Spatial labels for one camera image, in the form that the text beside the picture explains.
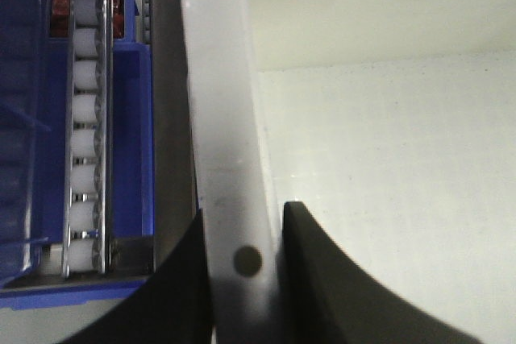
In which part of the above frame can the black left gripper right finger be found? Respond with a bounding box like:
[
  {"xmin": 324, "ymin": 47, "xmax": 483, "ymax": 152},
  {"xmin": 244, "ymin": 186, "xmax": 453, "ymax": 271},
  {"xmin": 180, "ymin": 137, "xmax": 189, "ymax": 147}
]
[{"xmin": 282, "ymin": 201, "xmax": 478, "ymax": 343}]

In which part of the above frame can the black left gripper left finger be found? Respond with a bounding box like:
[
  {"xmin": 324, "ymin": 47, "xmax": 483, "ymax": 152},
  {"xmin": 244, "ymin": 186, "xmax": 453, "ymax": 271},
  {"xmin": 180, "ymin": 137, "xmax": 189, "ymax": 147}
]
[{"xmin": 62, "ymin": 212, "xmax": 214, "ymax": 343}]

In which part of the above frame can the white plastic Totelife bin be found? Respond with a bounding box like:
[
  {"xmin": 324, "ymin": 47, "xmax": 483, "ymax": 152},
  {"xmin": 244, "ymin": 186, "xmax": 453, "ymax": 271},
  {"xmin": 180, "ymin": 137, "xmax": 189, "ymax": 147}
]
[{"xmin": 181, "ymin": 0, "xmax": 515, "ymax": 343}]

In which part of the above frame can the white roller track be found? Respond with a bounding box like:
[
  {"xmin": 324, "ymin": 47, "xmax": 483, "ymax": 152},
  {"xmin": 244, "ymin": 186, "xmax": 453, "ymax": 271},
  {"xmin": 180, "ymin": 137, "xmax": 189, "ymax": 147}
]
[{"xmin": 61, "ymin": 0, "xmax": 113, "ymax": 278}]

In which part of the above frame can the steel shelf divider rail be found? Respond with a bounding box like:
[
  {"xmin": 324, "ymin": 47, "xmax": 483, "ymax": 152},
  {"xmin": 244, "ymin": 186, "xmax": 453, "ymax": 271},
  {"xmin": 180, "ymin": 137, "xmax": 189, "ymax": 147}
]
[{"xmin": 151, "ymin": 0, "xmax": 197, "ymax": 267}]

